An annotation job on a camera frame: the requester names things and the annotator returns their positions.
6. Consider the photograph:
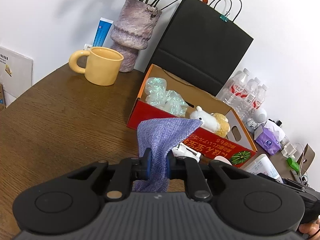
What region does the orange cardboard box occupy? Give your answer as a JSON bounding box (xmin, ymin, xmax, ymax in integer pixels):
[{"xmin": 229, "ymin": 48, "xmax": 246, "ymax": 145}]
[{"xmin": 127, "ymin": 64, "xmax": 257, "ymax": 167}]

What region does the black paper bag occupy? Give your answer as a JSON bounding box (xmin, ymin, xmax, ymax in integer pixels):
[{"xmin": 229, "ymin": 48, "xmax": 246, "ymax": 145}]
[{"xmin": 149, "ymin": 0, "xmax": 253, "ymax": 96}]

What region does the purple textured vase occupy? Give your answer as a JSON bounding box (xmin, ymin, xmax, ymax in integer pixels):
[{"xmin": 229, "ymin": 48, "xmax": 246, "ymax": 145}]
[{"xmin": 110, "ymin": 0, "xmax": 162, "ymax": 73}]

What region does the water bottle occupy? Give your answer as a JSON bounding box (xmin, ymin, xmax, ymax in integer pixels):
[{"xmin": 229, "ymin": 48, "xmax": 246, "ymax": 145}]
[
  {"xmin": 232, "ymin": 77, "xmax": 260, "ymax": 120},
  {"xmin": 217, "ymin": 68, "xmax": 250, "ymax": 106},
  {"xmin": 241, "ymin": 85, "xmax": 267, "ymax": 121}
]

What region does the white board leaning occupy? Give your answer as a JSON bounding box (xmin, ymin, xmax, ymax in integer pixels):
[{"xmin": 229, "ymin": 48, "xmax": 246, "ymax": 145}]
[{"xmin": 0, "ymin": 47, "xmax": 33, "ymax": 107}]

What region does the water bottle right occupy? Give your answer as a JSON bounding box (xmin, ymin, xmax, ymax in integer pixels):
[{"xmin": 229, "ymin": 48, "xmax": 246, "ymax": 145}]
[{"xmin": 241, "ymin": 85, "xmax": 267, "ymax": 121}]

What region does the white charger block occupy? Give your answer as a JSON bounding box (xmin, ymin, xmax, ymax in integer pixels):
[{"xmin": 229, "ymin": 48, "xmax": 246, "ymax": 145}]
[{"xmin": 281, "ymin": 142, "xmax": 297, "ymax": 158}]

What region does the purple tissue pack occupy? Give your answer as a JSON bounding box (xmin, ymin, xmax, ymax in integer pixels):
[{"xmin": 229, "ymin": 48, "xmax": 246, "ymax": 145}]
[{"xmin": 254, "ymin": 120, "xmax": 286, "ymax": 155}]

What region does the water bottle middle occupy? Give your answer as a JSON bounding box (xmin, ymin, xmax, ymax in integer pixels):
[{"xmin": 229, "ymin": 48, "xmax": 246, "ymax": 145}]
[{"xmin": 232, "ymin": 77, "xmax": 260, "ymax": 120}]

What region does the white translucent bottle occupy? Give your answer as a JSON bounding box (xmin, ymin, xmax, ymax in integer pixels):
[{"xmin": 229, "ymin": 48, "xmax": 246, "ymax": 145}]
[{"xmin": 245, "ymin": 154, "xmax": 283, "ymax": 183}]

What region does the yellow ceramic mug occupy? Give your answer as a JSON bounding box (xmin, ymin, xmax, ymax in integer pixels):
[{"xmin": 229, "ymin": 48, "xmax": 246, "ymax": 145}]
[{"xmin": 68, "ymin": 47, "xmax": 124, "ymax": 86}]

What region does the small white spray bottle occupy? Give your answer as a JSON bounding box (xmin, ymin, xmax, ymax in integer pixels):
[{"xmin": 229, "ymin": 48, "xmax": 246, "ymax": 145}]
[{"xmin": 171, "ymin": 142, "xmax": 201, "ymax": 162}]

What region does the blue white tube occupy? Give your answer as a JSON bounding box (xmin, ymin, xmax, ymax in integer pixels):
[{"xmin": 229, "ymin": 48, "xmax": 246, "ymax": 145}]
[{"xmin": 93, "ymin": 17, "xmax": 113, "ymax": 47}]

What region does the iridescent plastic wrap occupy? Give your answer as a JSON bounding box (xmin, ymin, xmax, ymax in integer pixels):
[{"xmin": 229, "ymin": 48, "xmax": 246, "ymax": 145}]
[{"xmin": 144, "ymin": 77, "xmax": 188, "ymax": 117}]

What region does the small white robot figurine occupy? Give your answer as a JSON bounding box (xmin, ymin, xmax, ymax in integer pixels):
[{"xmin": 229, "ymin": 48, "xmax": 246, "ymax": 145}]
[{"xmin": 245, "ymin": 107, "xmax": 267, "ymax": 133}]

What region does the white yellow plush toy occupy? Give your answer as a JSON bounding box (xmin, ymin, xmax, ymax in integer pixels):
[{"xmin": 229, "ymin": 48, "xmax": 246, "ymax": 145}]
[{"xmin": 189, "ymin": 106, "xmax": 231, "ymax": 138}]

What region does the right hand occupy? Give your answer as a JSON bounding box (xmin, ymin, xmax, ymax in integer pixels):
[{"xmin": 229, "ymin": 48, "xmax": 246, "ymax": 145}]
[{"xmin": 299, "ymin": 218, "xmax": 320, "ymax": 240}]

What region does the brown cardboard carton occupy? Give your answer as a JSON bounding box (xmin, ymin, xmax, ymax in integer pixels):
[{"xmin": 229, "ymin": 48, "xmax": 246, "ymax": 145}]
[{"xmin": 0, "ymin": 84, "xmax": 6, "ymax": 111}]

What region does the purple knitted cloth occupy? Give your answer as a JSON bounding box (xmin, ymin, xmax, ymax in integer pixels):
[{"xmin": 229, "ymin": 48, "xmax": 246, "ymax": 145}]
[{"xmin": 133, "ymin": 118, "xmax": 202, "ymax": 192}]

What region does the green object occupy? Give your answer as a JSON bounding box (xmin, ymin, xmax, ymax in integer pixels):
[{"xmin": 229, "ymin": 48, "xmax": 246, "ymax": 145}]
[{"xmin": 287, "ymin": 157, "xmax": 300, "ymax": 173}]

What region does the teal binder clip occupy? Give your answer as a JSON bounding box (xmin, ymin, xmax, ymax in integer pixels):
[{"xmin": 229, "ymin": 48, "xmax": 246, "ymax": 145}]
[{"xmin": 220, "ymin": 12, "xmax": 229, "ymax": 22}]

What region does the water bottle left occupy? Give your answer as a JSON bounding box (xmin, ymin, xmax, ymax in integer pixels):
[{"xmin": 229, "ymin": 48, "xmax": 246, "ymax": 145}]
[{"xmin": 217, "ymin": 68, "xmax": 250, "ymax": 106}]

